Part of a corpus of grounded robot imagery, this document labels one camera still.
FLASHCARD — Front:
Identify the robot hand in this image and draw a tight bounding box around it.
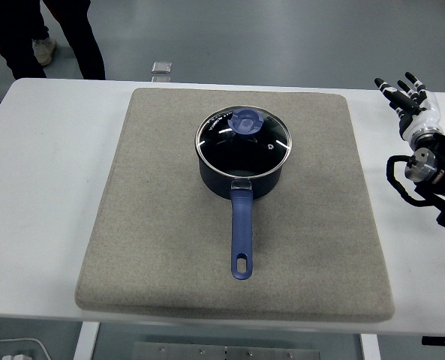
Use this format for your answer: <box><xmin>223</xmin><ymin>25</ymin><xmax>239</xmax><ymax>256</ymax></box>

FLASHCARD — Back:
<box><xmin>374</xmin><ymin>70</ymin><xmax>444</xmax><ymax>139</ymax></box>

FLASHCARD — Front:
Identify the glass pot lid blue knob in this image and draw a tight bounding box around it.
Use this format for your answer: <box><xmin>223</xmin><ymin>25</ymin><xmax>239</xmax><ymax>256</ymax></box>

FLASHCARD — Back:
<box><xmin>194</xmin><ymin>106</ymin><xmax>293</xmax><ymax>177</ymax></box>

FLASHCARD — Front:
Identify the white table leg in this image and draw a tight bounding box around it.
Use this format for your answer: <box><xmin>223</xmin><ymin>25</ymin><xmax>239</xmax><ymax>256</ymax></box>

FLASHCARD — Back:
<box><xmin>73</xmin><ymin>322</ymin><xmax>100</xmax><ymax>360</ymax></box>
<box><xmin>359</xmin><ymin>333</ymin><xmax>381</xmax><ymax>360</ymax></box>

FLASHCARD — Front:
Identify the beige fabric mat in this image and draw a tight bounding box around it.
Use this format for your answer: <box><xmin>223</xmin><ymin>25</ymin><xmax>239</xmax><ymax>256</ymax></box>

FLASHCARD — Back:
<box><xmin>74</xmin><ymin>87</ymin><xmax>395</xmax><ymax>324</ymax></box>

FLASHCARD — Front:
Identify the grey metal plate with screws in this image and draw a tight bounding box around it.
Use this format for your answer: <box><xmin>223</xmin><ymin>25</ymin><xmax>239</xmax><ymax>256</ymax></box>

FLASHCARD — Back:
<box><xmin>131</xmin><ymin>341</ymin><xmax>320</xmax><ymax>360</ymax></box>

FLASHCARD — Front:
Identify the person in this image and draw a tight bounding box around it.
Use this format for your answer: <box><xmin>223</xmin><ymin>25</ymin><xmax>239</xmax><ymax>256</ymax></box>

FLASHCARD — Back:
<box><xmin>32</xmin><ymin>37</ymin><xmax>57</xmax><ymax>68</ymax></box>
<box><xmin>0</xmin><ymin>0</ymin><xmax>107</xmax><ymax>80</ymax></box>

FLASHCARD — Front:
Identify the dark pot with blue handle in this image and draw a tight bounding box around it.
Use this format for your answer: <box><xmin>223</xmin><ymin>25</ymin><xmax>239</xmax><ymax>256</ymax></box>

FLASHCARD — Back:
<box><xmin>195</xmin><ymin>142</ymin><xmax>293</xmax><ymax>281</ymax></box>

